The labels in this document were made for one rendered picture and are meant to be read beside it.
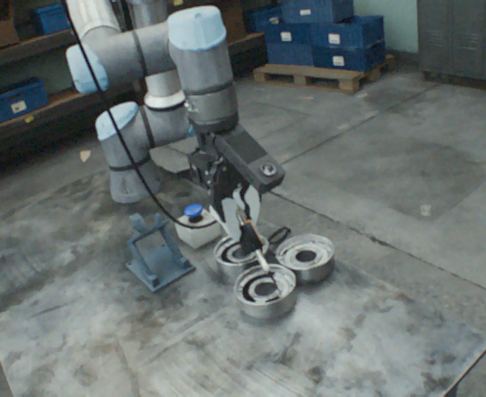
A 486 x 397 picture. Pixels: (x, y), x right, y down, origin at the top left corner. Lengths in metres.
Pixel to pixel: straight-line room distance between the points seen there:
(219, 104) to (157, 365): 0.41
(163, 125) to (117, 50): 0.52
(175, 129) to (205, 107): 0.57
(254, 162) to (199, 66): 0.15
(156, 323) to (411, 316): 0.43
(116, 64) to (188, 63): 0.13
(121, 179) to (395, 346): 0.81
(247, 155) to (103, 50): 0.26
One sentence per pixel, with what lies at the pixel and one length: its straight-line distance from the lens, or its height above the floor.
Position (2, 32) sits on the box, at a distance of 4.12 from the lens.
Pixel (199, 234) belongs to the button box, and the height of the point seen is 0.83.
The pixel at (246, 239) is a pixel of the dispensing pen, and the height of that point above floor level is 0.93.
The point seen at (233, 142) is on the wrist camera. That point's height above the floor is 1.10.
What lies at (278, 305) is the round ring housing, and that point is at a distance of 0.78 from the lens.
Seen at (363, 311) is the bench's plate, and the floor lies 0.80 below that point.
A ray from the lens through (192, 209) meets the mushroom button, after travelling 1.00.
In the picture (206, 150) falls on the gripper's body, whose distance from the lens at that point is 0.75.
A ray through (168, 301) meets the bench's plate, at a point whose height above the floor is 0.80.
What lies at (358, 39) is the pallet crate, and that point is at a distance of 4.37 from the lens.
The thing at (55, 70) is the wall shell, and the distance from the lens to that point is 4.78.
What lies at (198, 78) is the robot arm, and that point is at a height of 1.20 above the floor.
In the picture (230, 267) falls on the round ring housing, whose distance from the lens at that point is 0.88.
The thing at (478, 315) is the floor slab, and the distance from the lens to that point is 1.98.
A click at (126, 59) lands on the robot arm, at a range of 0.74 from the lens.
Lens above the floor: 1.35
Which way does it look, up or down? 29 degrees down
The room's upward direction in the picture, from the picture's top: 11 degrees counter-clockwise
